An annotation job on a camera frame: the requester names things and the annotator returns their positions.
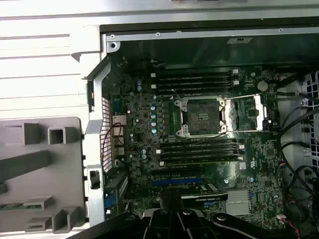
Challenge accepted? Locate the silver port block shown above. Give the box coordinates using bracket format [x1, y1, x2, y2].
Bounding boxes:
[112, 130, 125, 145]
[112, 115, 125, 130]

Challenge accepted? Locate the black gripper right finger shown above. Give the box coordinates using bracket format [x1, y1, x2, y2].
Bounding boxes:
[172, 192, 299, 239]

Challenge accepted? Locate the blue expansion slot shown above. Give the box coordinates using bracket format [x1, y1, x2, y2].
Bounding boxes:
[151, 177, 203, 187]

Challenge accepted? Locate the silver finned heat sink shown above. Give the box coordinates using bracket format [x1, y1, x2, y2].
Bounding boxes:
[226, 189, 252, 216]

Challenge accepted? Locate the grey parts rack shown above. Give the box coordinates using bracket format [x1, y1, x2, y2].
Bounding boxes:
[0, 116, 85, 235]

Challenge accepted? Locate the white case label sticker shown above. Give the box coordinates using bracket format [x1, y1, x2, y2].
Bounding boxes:
[226, 36, 254, 46]

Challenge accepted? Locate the round coin battery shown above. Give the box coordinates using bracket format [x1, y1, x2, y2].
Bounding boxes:
[256, 80, 269, 92]

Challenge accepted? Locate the black and silver PC case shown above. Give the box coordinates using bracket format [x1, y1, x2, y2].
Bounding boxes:
[81, 23, 319, 239]

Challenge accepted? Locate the teal serial port connector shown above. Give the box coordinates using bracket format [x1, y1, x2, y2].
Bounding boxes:
[111, 94, 123, 113]

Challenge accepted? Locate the green motherboard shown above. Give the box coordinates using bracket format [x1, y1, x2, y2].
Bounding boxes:
[109, 67, 284, 225]

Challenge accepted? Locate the CPU socket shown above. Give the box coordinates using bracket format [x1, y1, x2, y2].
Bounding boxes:
[174, 96, 229, 138]

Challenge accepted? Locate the black graphics card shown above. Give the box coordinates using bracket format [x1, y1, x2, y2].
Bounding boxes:
[159, 190, 229, 204]

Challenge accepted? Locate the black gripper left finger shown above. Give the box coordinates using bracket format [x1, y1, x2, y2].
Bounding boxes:
[72, 192, 173, 239]

